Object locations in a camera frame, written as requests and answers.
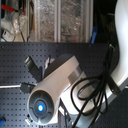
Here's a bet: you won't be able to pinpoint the blue connector plug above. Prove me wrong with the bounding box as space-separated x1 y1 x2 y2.
91 26 98 44

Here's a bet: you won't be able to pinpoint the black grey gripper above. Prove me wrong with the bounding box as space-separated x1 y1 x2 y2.
23 54 52 81

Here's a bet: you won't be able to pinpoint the blue clip at corner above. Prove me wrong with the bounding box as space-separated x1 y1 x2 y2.
0 117 6 127

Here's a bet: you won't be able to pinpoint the clear plastic bin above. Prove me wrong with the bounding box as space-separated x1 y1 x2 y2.
34 0 55 42
61 0 86 43

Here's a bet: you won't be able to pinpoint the black perforated breadboard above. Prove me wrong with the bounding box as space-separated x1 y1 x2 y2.
0 43 128 128

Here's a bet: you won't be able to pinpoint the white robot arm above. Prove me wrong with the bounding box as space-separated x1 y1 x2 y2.
27 0 128 128

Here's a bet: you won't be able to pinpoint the black cable clip fixture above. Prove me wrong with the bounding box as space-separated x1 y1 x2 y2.
20 82 34 93

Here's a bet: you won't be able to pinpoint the right clear plastic bin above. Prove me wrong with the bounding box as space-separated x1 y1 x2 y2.
61 0 86 43

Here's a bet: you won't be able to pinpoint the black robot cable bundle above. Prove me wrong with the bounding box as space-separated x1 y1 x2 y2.
70 43 116 128

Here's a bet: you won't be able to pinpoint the red tool on shelf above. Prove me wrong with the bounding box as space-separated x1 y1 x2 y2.
1 4 25 15

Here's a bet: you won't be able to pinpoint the left clear plastic bin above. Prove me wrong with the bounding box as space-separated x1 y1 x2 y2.
34 0 55 42

